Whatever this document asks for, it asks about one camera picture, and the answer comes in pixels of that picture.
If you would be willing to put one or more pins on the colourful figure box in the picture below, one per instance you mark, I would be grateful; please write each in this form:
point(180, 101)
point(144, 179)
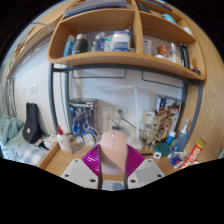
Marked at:
point(170, 110)

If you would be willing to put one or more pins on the red chip can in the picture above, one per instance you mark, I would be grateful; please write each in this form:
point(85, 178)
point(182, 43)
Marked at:
point(193, 153)

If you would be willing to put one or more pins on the black pen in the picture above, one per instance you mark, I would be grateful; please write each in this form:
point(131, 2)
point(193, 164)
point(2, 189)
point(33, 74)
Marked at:
point(146, 153)

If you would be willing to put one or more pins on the blue robot model kit box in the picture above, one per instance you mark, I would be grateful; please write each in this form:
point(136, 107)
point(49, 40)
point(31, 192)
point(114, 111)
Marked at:
point(83, 113)

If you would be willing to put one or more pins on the small white cube clock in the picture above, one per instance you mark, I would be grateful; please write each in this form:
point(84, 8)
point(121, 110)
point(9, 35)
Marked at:
point(157, 155)

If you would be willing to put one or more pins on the grey metal desk frame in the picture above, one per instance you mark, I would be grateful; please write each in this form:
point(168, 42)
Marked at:
point(50, 100)

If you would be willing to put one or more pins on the white charger block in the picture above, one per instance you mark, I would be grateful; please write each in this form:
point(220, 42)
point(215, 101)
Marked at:
point(89, 140)

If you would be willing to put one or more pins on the blue snack packet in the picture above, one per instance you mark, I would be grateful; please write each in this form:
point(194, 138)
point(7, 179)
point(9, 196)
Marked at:
point(176, 159)

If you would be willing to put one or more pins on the white red-capped pump bottle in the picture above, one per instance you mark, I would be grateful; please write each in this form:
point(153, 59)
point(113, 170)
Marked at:
point(64, 141)

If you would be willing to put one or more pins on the white wall outlet plate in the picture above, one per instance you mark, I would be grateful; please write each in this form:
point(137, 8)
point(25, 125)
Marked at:
point(108, 115)

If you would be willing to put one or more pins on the wooden wall shelf unit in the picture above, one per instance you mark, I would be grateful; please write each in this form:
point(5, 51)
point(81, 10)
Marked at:
point(123, 58)

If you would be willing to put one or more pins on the teal blanket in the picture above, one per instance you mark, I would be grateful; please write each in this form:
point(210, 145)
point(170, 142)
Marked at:
point(10, 128)

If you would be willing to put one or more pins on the small white carton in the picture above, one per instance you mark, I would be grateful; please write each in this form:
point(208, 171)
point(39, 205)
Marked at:
point(148, 117)

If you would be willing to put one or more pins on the white wall switch plate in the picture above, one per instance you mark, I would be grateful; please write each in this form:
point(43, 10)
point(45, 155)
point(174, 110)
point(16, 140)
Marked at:
point(33, 89)

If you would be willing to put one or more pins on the teal round lid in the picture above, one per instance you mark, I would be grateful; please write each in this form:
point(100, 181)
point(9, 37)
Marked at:
point(162, 149)

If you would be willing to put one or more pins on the grey blue-patterned mouse pad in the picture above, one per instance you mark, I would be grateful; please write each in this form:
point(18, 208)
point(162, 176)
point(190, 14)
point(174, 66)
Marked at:
point(113, 186)

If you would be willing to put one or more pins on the clear glass jar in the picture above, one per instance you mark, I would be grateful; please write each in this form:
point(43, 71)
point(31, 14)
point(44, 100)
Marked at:
point(117, 128)

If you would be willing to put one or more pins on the tan robot figure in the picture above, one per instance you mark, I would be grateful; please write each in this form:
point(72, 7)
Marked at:
point(153, 131)

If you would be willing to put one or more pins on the blue spray bottle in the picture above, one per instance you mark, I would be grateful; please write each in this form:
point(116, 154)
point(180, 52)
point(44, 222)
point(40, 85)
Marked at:
point(182, 140)

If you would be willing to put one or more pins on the black bag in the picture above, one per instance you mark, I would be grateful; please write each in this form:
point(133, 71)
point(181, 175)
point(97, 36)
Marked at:
point(31, 125)

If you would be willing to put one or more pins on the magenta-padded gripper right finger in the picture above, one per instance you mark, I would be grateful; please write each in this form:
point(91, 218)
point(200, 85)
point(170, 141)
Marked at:
point(146, 171)

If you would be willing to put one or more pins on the blue white plaid bedding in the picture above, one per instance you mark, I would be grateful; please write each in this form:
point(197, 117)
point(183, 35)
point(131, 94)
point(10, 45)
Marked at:
point(31, 155)

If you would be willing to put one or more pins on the pink computer mouse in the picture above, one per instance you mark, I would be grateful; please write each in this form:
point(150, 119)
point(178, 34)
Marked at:
point(113, 150)

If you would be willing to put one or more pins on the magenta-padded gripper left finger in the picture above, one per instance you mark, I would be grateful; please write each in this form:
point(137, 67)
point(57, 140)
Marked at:
point(78, 171)

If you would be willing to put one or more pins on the white flat box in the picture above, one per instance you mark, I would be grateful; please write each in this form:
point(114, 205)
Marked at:
point(50, 140)

